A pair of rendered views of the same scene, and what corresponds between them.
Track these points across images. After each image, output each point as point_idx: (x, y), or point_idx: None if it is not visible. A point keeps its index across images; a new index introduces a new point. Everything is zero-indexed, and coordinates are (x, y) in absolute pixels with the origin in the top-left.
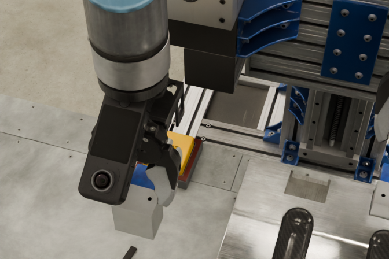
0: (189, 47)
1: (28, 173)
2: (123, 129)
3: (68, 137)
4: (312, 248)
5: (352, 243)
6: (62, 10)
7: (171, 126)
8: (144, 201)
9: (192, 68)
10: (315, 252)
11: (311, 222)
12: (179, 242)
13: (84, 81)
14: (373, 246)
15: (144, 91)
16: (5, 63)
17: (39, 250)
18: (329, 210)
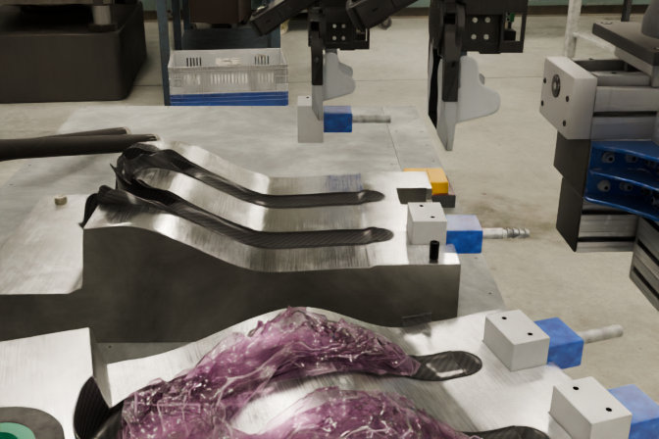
0: (564, 175)
1: (363, 155)
2: None
3: (410, 160)
4: (343, 207)
5: (364, 221)
6: None
7: None
8: (309, 102)
9: (561, 206)
10: (340, 208)
11: (371, 200)
12: None
13: None
14: (369, 231)
15: None
16: (632, 333)
17: (297, 170)
18: (393, 207)
